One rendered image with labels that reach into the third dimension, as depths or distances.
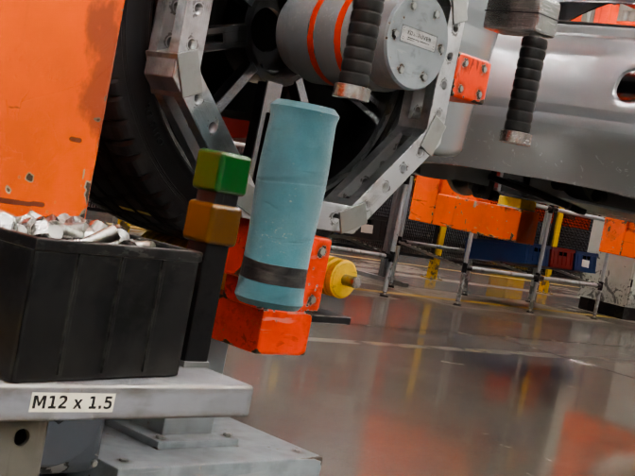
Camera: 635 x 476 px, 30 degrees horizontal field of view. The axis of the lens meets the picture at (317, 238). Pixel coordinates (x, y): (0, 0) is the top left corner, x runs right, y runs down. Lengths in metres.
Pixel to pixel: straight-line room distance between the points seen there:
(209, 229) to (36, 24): 0.26
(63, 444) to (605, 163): 2.88
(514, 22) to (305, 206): 0.41
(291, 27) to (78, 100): 0.50
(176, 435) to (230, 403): 0.69
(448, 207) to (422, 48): 4.44
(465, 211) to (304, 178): 4.48
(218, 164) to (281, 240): 0.36
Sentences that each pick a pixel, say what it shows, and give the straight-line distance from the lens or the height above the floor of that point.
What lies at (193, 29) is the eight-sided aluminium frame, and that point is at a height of 0.80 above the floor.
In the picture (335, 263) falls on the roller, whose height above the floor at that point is 0.53.
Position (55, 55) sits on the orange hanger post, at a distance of 1.19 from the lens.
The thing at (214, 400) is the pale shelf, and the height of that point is 0.44.
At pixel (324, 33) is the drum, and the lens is 1.58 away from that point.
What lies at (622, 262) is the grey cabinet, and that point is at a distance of 9.62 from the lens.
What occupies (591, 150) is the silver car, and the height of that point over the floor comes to 0.91.
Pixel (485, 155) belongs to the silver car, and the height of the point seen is 0.84.
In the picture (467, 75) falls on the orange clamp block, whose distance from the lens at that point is 1.89.
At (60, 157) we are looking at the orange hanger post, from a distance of 1.20.
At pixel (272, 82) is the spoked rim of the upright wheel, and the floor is 0.77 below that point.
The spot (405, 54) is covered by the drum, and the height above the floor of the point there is 0.83.
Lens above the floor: 0.66
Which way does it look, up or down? 3 degrees down
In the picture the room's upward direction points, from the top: 11 degrees clockwise
